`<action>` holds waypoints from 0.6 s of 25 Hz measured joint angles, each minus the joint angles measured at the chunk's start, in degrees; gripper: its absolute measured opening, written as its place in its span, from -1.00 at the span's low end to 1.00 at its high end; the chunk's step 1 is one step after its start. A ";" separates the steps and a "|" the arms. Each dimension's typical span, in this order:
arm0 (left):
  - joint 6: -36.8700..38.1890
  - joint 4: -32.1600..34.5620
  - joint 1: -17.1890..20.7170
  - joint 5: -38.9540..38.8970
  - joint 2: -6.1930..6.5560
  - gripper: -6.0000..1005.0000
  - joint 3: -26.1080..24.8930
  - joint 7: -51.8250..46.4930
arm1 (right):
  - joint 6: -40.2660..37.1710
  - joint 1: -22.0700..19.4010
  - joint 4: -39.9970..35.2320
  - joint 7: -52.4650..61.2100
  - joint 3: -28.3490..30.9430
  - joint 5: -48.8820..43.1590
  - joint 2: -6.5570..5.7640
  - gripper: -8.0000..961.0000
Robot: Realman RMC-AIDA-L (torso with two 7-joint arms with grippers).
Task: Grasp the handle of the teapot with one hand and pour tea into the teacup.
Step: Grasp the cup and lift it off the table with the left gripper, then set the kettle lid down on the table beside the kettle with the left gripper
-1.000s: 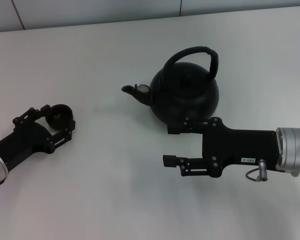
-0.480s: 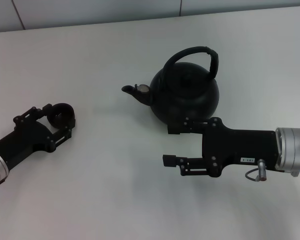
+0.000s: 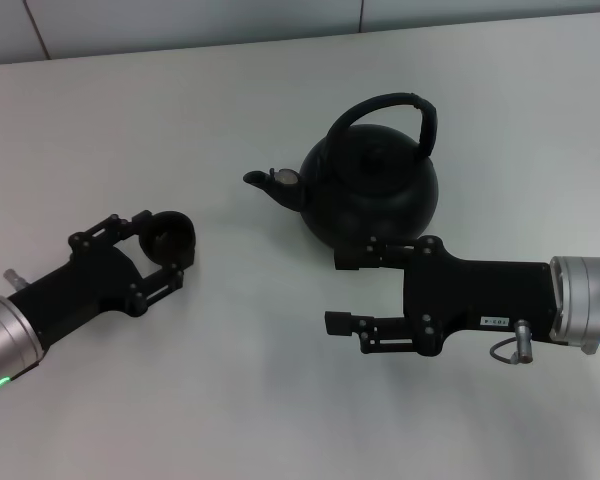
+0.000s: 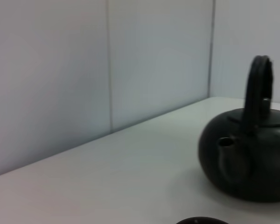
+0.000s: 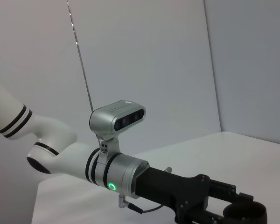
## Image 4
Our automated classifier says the black round teapot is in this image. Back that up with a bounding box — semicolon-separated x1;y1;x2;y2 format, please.
198;55;280;203

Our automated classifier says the dark brown teacup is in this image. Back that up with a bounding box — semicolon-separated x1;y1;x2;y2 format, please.
176;216;229;224

